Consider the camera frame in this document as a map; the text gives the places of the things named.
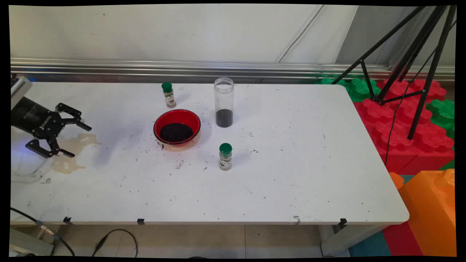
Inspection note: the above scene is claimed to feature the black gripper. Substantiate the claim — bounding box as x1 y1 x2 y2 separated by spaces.
11 96 92 159

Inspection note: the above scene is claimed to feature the tall clear plastic jar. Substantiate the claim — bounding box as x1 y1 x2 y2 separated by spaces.
214 78 234 128

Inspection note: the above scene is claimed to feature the grey metal table leg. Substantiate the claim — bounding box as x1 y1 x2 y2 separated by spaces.
9 227 55 257
320 218 390 257

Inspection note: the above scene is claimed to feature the red bowl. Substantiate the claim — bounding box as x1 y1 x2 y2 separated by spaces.
153 109 201 151

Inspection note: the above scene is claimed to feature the green capped spice jar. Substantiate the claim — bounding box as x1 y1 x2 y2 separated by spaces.
219 143 233 171
161 82 177 108

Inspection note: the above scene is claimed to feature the black seeds pile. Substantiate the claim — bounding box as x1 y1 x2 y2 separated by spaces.
159 123 194 143

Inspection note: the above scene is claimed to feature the green foam block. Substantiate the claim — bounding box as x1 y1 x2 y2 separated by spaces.
425 99 455 139
315 75 381 103

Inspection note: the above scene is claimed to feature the teal floor mat tile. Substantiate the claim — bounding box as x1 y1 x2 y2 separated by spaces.
349 230 392 257

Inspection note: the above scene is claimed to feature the red floor mat tile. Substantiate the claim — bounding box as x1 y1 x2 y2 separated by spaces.
382 221 424 257

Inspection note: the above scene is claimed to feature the black tripod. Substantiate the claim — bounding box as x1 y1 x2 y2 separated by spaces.
331 5 457 140

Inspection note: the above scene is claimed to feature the orange foam block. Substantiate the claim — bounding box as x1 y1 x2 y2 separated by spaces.
390 169 457 257

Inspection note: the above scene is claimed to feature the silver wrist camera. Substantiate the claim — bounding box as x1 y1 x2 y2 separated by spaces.
11 75 33 110

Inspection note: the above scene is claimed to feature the black cable with metal connector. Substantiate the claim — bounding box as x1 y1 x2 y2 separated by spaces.
11 207 75 257

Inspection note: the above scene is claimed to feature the black floor cable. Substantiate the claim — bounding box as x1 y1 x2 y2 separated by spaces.
92 229 139 258

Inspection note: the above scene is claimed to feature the aluminium wall rail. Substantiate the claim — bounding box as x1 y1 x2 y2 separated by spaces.
11 58 455 83

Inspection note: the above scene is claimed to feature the thin black tripod cable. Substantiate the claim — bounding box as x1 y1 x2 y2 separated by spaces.
384 20 457 166

